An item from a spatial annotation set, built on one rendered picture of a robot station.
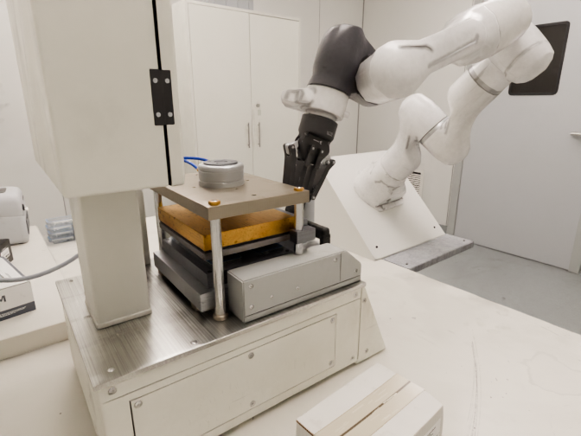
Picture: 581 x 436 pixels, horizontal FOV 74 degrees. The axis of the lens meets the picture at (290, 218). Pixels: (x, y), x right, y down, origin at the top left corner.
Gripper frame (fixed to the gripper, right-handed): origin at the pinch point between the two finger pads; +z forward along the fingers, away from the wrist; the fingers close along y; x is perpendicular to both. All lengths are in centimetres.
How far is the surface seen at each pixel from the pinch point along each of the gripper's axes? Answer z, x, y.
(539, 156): -81, 70, 278
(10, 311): 37, 35, -41
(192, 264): 11.2, -4.9, -21.6
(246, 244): 5.4, -10.5, -16.1
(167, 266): 14.3, 2.6, -22.4
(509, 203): -42, 85, 291
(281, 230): 2.1, -10.6, -10.1
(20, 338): 39, 26, -39
